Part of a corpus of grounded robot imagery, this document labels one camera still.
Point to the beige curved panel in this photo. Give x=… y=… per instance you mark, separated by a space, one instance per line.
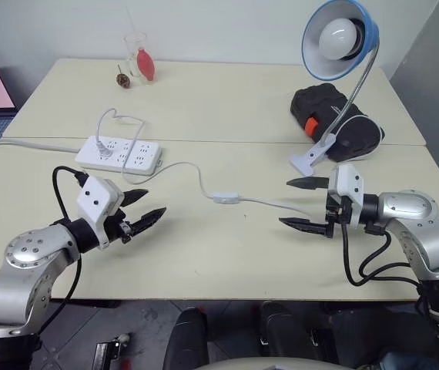
x=250 y=363

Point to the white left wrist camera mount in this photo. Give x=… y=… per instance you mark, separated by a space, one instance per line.
x=94 y=200

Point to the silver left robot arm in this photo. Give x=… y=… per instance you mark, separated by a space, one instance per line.
x=31 y=277

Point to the clear glass beaker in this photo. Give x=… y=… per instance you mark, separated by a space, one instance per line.
x=133 y=58

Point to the white power strip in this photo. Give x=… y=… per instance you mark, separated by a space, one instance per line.
x=142 y=154

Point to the large dark rounded shape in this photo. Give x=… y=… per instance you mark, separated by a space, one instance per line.
x=358 y=331

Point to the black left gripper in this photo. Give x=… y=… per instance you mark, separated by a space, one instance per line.
x=117 y=229

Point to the white light bulb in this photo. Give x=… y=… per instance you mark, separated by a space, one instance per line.
x=337 y=38

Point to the metal bracket with wheel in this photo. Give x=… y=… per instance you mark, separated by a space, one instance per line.
x=108 y=350

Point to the blue gooseneck clamp desk lamp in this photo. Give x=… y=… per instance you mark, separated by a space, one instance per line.
x=369 y=34

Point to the black bag with orange tab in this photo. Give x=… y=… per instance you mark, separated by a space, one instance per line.
x=319 y=104

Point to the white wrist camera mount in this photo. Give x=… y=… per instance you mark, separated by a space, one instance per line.
x=94 y=200
x=348 y=181

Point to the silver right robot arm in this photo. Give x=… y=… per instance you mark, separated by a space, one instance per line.
x=427 y=231

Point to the red rubber bulb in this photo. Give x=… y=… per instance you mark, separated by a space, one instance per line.
x=145 y=63

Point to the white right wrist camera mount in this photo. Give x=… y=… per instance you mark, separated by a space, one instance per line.
x=348 y=181

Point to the brown pine cone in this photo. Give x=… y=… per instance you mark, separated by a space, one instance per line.
x=123 y=80

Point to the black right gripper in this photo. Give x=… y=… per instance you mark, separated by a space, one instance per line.
x=334 y=216

